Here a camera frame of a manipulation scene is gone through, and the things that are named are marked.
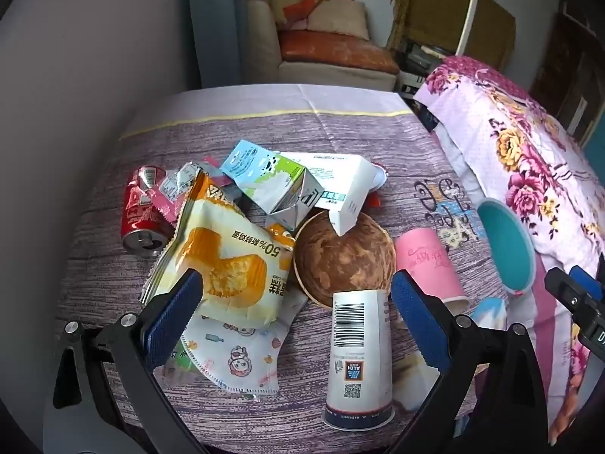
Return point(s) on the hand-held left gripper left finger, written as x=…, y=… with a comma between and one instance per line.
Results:
x=175, y=321

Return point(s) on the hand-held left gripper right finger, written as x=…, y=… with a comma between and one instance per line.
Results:
x=420, y=326

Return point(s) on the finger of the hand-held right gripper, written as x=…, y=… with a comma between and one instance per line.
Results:
x=565, y=291
x=582, y=275

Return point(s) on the white paper cup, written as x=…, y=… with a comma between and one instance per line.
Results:
x=359, y=354

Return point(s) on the teal trash bin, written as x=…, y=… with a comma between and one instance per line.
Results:
x=508, y=241

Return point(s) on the yellow cake packet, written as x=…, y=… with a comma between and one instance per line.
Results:
x=222, y=255

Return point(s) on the green white packet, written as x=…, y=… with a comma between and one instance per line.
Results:
x=177, y=359

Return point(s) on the cartoon print face mask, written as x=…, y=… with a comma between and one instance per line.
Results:
x=231, y=354

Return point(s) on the pink paper cup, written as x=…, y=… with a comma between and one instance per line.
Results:
x=425, y=260

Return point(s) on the red soda can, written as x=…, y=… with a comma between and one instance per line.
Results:
x=142, y=208

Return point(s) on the pink snack wrapper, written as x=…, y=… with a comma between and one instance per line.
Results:
x=168, y=191

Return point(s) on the floral blanket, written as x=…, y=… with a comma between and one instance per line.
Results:
x=515, y=151

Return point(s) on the blue green milk carton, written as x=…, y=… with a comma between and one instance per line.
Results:
x=264, y=179

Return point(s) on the wood print tablecloth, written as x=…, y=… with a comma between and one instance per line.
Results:
x=307, y=127

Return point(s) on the stack of books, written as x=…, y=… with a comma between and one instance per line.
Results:
x=416, y=56

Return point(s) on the white pole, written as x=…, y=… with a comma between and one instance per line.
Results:
x=468, y=19

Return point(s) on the beige sofa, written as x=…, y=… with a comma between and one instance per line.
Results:
x=326, y=56

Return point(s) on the blue grey curtain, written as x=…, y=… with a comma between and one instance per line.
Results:
x=217, y=23

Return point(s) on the mustard cloth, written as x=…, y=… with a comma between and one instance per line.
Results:
x=425, y=4

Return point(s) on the beige pillow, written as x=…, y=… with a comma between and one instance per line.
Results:
x=338, y=19

